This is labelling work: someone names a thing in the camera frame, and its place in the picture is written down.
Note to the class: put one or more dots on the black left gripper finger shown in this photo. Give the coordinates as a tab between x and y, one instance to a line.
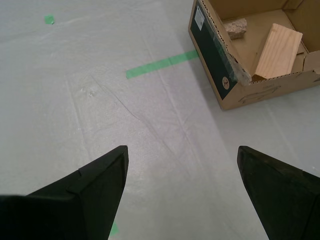
62	212
287	205

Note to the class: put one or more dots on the cardboard box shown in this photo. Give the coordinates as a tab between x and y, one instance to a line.
250	92

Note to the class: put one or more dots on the light wooden block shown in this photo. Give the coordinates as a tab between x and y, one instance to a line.
277	52

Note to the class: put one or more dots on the speckled granite rock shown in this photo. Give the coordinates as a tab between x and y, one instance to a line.
235	27

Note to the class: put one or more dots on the green tape piece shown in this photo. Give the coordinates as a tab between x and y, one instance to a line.
114	230
49	19

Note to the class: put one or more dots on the white table cover sheet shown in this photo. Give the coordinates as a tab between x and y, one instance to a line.
75	112

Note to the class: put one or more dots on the long green tape strip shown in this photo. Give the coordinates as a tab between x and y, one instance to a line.
162	63

